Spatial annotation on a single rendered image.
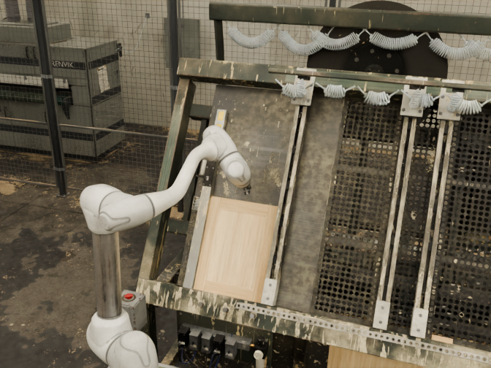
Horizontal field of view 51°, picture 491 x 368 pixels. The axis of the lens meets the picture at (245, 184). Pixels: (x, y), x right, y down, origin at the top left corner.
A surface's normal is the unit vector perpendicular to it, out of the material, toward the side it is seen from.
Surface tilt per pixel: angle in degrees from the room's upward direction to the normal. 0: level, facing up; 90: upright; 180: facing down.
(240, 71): 58
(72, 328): 0
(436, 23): 90
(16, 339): 0
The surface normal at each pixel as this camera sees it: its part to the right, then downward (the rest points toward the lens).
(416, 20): -0.31, 0.38
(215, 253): -0.25, -0.17
